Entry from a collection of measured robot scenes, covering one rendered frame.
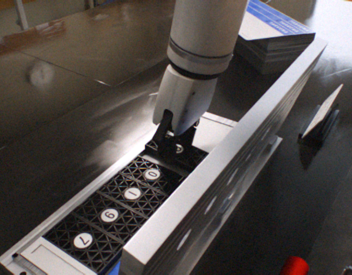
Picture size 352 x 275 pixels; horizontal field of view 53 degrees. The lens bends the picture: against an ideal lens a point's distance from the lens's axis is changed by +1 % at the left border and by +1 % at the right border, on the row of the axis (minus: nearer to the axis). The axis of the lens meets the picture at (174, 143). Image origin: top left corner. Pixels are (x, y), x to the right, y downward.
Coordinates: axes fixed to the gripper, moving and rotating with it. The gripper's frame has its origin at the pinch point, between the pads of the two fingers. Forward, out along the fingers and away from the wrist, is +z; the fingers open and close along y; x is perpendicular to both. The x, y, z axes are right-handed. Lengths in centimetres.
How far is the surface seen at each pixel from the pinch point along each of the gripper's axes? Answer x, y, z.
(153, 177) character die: 1.0, 7.4, 1.5
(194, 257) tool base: 13.1, 15.5, 0.2
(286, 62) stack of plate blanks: 3.5, -46.3, 1.7
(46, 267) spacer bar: -0.3, 26.8, 1.7
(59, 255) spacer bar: -0.2, 24.9, 1.7
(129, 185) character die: -1.4, 10.3, 2.8
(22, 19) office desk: -196, -117, 90
